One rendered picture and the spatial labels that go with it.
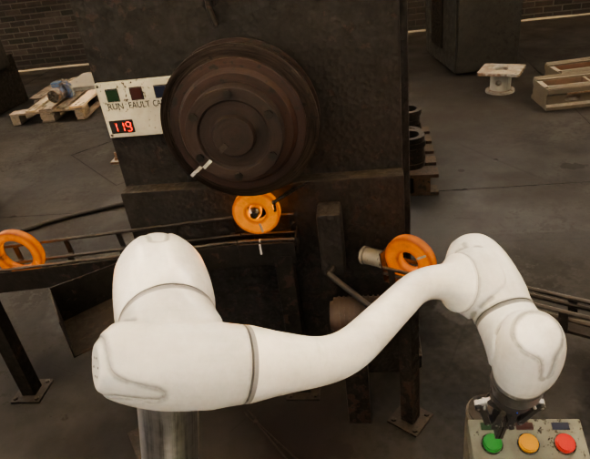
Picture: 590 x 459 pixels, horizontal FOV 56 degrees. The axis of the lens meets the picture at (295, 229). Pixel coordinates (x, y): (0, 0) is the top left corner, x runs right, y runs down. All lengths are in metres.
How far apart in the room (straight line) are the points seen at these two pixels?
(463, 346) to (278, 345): 1.79
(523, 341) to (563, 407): 1.41
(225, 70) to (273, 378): 1.05
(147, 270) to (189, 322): 0.11
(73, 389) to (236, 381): 1.97
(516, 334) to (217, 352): 0.45
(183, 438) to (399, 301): 0.42
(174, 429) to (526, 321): 0.57
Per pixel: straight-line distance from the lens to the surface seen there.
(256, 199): 1.78
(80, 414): 2.49
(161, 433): 0.97
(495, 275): 0.98
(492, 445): 1.35
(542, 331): 0.90
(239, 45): 1.59
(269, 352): 0.70
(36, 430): 2.53
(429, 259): 1.63
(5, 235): 2.19
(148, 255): 0.80
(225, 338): 0.68
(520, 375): 0.93
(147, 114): 1.87
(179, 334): 0.68
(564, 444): 1.38
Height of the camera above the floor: 1.66
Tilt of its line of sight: 31 degrees down
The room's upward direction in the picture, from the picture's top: 8 degrees counter-clockwise
